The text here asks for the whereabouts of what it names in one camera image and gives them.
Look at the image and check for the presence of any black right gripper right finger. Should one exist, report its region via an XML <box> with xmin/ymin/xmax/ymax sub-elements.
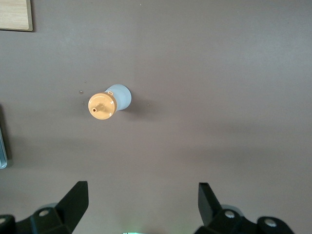
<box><xmin>195</xmin><ymin>182</ymin><xmax>259</xmax><ymax>234</ymax></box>

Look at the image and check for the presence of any silver digital kitchen scale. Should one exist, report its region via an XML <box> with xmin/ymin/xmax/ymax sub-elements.
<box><xmin>0</xmin><ymin>104</ymin><xmax>9</xmax><ymax>169</ymax></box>

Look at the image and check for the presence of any bamboo cutting board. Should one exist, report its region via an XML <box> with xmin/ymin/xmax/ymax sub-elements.
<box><xmin>0</xmin><ymin>0</ymin><xmax>34</xmax><ymax>32</ymax></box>

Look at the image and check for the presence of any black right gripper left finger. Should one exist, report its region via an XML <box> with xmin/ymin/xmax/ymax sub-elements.
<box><xmin>17</xmin><ymin>180</ymin><xmax>89</xmax><ymax>234</ymax></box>

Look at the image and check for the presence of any squeeze bottle with orange cap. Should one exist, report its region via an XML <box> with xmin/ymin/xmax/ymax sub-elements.
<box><xmin>87</xmin><ymin>84</ymin><xmax>133</xmax><ymax>121</ymax></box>

